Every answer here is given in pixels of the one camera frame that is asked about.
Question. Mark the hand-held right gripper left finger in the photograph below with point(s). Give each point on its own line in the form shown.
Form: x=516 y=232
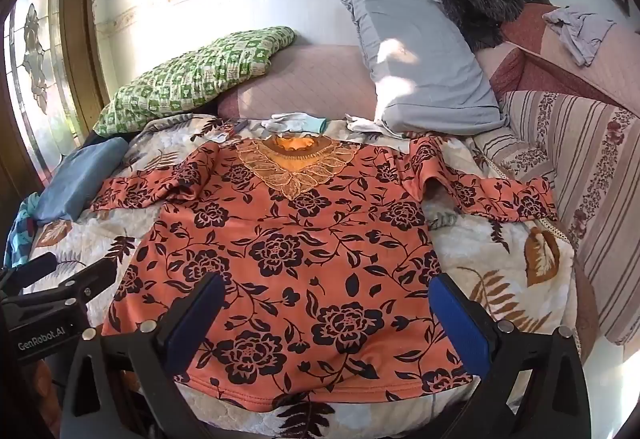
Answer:
x=195 y=321

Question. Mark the wooden door with stained glass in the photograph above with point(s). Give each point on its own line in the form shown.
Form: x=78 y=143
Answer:
x=35 y=69

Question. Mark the grey pillow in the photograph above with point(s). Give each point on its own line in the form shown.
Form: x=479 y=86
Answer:
x=430 y=74

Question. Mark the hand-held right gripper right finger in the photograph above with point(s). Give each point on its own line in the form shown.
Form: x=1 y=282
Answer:
x=457 y=324

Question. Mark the pink red patchwork quilt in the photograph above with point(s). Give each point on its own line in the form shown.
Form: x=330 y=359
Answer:
x=545 y=69

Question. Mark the teal patterned cloth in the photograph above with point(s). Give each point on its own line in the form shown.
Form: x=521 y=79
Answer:
x=22 y=229

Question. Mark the black furry cushion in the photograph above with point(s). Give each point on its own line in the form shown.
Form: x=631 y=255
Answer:
x=472 y=9

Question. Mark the white leaf-print fleece blanket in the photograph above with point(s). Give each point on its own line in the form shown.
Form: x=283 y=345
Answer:
x=500 y=254

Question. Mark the light blue white small cloth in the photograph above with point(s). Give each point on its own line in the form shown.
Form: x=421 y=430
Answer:
x=285 y=121

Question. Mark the blue folded cloth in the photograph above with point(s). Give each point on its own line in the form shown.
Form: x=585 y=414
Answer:
x=75 y=179

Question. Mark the striped floral blanket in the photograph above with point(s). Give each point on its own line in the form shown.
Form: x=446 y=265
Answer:
x=595 y=179

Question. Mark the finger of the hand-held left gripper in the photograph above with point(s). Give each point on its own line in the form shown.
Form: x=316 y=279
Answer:
x=32 y=269
x=95 y=279

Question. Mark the teal sock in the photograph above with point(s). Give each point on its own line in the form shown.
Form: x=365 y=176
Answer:
x=315 y=124

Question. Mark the green checkered pillow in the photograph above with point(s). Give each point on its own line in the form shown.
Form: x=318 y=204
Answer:
x=190 y=74

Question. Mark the orange black floral shirt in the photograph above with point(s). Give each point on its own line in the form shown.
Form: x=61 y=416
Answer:
x=310 y=259

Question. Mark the grey crumpled garment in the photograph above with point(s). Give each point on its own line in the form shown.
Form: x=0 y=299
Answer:
x=580 y=34

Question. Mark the small red blue object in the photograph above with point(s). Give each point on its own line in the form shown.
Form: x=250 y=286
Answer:
x=239 y=125

